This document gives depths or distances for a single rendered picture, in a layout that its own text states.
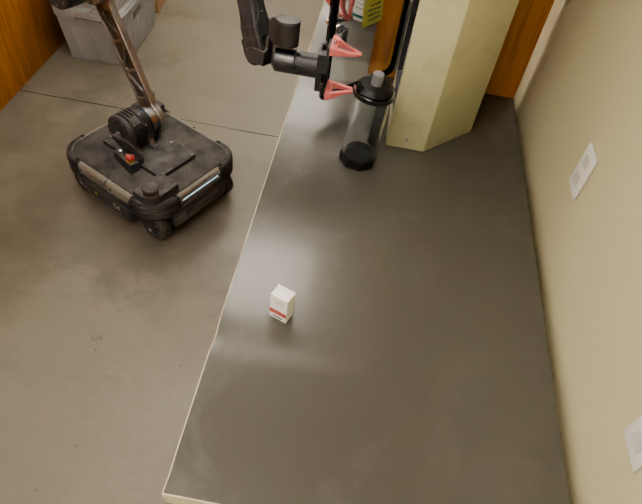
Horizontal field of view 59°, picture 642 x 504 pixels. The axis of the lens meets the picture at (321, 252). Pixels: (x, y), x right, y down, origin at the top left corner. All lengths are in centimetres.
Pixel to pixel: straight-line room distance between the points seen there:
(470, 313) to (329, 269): 33
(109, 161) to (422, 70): 158
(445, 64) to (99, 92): 241
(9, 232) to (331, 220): 174
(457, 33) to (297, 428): 97
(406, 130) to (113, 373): 137
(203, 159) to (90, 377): 105
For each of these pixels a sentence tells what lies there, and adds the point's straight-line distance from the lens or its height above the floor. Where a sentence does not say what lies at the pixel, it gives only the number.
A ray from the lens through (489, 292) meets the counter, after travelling 136.
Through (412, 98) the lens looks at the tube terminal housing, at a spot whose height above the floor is 110.
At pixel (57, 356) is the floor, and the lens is 235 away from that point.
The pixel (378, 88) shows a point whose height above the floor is 118.
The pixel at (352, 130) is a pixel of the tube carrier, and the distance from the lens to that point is 149.
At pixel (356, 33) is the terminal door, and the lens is 167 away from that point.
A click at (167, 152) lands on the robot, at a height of 26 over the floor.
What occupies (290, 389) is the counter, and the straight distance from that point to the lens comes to 112.
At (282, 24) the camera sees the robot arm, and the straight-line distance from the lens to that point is 140.
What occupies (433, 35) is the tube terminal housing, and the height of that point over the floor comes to 128.
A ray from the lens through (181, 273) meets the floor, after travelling 249.
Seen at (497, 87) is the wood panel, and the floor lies 97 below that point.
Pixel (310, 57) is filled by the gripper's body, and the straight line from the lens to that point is 142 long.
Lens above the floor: 193
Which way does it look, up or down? 48 degrees down
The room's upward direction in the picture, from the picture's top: 9 degrees clockwise
